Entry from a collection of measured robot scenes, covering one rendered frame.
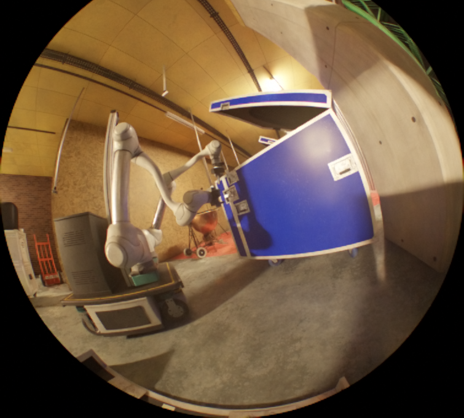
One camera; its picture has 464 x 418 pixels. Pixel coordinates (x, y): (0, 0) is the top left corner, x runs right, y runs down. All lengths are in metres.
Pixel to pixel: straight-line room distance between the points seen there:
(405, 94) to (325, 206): 0.72
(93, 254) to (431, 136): 1.65
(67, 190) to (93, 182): 0.59
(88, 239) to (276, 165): 1.29
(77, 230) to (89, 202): 1.97
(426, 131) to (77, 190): 3.65
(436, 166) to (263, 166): 1.02
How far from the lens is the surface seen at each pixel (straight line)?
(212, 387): 0.71
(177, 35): 2.71
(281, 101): 1.02
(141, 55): 2.81
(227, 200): 1.29
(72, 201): 2.99
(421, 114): 0.72
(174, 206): 0.93
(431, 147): 0.73
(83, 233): 1.03
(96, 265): 1.01
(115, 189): 0.75
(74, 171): 3.20
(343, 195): 0.85
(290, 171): 0.90
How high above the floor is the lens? 0.62
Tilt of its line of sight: 10 degrees up
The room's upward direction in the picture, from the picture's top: 19 degrees counter-clockwise
